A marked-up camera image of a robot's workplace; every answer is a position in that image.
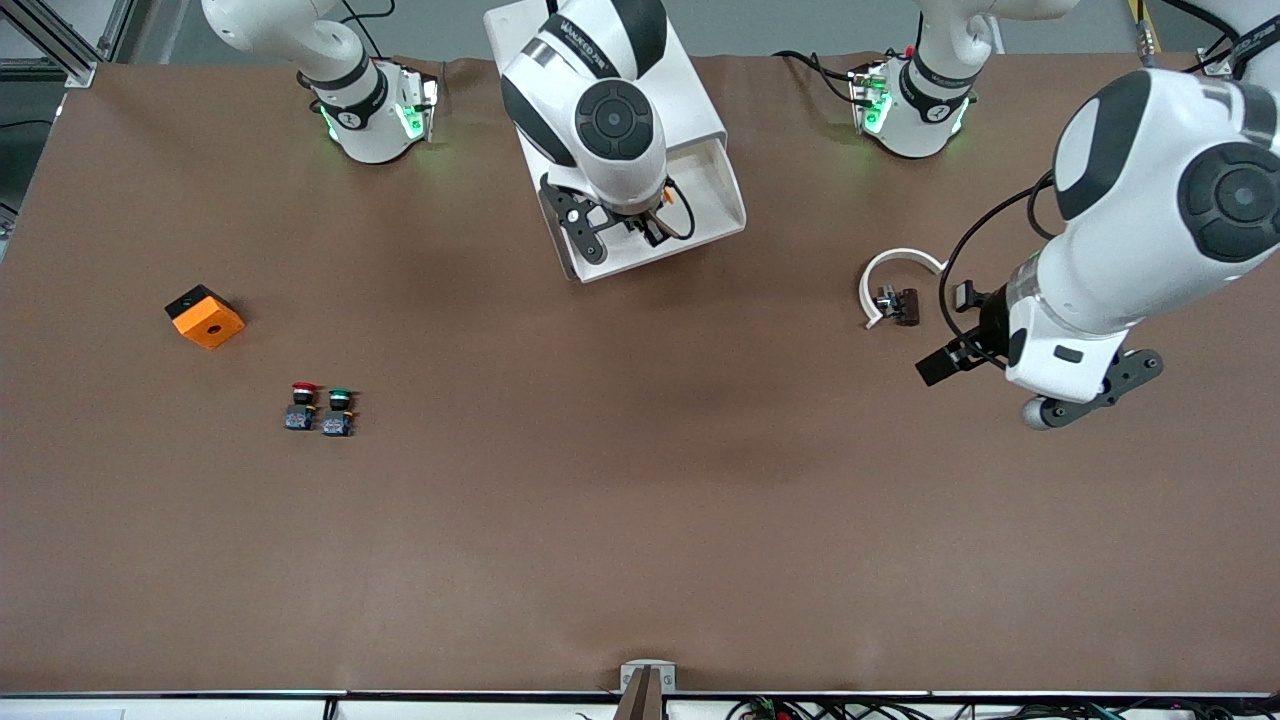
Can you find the brown black small component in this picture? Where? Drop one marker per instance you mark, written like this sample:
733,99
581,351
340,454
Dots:
903,306

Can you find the grey table edge bracket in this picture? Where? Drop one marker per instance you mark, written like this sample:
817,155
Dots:
647,685

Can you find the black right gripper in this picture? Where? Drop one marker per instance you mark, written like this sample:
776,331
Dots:
643,226

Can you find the orange button enclosure box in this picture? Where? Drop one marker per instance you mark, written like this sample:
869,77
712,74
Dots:
208,322

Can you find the small black clip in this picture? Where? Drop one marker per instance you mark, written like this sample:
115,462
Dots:
965,293

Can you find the green push button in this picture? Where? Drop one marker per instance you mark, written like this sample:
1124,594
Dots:
339,413

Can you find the red push button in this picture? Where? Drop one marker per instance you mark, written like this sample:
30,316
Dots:
300,408

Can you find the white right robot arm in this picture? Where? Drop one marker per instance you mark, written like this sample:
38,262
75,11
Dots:
590,90

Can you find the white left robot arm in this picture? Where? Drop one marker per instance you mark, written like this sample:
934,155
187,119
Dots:
1130,200

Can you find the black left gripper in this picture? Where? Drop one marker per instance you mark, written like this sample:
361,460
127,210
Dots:
992,327

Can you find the white curved plastic part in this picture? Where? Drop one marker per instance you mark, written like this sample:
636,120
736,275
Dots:
878,268

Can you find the aluminium frame post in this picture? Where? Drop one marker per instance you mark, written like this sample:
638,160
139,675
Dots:
1215,65
60,45

